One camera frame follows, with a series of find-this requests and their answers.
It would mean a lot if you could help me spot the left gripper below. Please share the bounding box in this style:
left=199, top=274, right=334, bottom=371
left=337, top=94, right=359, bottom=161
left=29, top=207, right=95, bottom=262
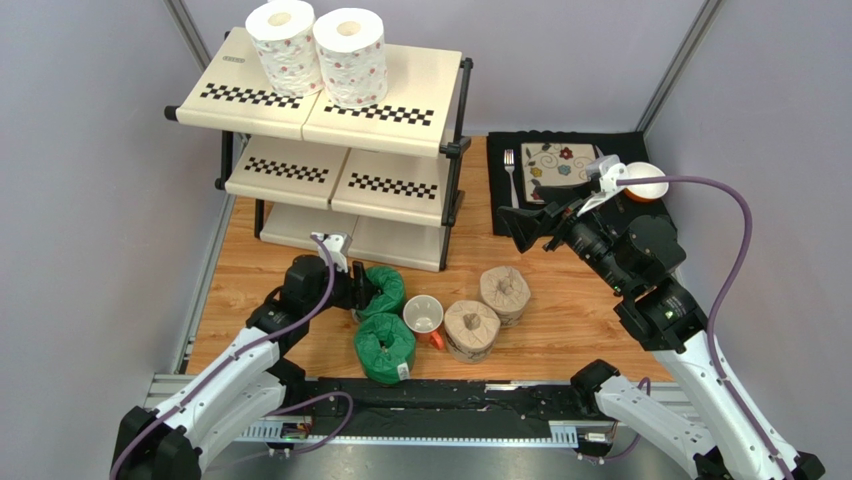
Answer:
left=305, top=258, right=378, bottom=319

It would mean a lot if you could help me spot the green roll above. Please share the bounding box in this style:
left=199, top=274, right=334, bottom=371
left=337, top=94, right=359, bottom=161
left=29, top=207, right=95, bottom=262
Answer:
left=353, top=265, right=407, bottom=323
left=354, top=313, right=417, bottom=385

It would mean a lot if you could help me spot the floral white paper towel roll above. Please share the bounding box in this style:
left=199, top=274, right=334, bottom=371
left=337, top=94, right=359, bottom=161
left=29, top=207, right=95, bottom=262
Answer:
left=313, top=8, right=388, bottom=108

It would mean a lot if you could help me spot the plain white paper towel roll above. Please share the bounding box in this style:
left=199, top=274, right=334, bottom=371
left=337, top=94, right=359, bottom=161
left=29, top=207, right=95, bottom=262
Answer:
left=245, top=1, right=324, bottom=97

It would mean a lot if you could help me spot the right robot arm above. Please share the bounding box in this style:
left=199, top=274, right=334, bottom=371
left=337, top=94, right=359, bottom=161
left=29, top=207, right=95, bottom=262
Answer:
left=495, top=187, right=826, bottom=479

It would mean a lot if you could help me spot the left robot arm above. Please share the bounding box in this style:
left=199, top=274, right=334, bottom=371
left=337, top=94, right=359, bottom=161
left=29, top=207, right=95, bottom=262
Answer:
left=109, top=254, right=379, bottom=479

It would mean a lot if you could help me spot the cream three-tier shelf rack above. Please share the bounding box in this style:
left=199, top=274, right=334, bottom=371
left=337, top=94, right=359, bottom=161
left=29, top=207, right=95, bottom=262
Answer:
left=164, top=27, right=473, bottom=272

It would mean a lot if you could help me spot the floral square plate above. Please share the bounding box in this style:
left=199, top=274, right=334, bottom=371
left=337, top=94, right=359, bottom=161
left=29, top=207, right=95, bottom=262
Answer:
left=521, top=142, right=599, bottom=204

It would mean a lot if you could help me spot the green wrapped roll front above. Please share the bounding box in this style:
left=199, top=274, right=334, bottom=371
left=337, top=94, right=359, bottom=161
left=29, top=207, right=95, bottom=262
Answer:
left=354, top=313, right=417, bottom=385

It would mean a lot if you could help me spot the silver fork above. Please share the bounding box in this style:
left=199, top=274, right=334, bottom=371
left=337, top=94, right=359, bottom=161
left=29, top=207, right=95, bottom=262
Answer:
left=503, top=149, right=520, bottom=209

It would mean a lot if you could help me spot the black placemat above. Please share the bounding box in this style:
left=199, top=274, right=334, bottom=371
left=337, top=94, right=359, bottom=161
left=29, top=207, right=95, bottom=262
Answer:
left=486, top=130, right=650, bottom=237

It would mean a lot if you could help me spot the orange white mug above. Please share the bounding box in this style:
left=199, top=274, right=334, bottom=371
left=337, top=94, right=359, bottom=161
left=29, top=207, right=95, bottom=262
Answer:
left=402, top=295, right=445, bottom=350

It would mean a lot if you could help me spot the brown wrapped roll rear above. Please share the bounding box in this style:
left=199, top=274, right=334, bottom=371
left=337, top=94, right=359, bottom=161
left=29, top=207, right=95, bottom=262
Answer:
left=479, top=266, right=532, bottom=328

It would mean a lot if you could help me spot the brown wrapped roll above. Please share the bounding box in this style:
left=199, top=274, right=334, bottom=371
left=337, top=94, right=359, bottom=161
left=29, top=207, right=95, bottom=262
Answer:
left=443, top=300, right=501, bottom=364
left=479, top=266, right=532, bottom=328

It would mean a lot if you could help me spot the brown wrapped roll front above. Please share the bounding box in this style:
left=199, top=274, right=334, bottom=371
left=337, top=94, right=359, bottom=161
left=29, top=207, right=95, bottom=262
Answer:
left=443, top=300, right=501, bottom=364

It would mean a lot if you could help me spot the orange white bowl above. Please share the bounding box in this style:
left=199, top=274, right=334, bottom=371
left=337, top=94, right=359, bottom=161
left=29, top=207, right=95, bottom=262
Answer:
left=625, top=162, right=669, bottom=203

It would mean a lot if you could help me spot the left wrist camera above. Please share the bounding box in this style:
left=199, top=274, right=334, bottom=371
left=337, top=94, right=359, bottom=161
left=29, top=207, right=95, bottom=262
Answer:
left=310, top=232, right=352, bottom=273

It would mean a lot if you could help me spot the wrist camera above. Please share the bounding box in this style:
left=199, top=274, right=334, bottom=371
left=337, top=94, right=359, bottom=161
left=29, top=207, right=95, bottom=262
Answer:
left=577, top=155, right=627, bottom=216
left=310, top=232, right=352, bottom=273

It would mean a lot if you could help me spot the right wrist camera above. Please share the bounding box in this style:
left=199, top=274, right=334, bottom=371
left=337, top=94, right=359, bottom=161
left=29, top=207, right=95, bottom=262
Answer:
left=577, top=155, right=627, bottom=216

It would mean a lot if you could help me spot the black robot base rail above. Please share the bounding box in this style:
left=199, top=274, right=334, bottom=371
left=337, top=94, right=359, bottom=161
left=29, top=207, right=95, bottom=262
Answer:
left=284, top=378, right=611, bottom=439

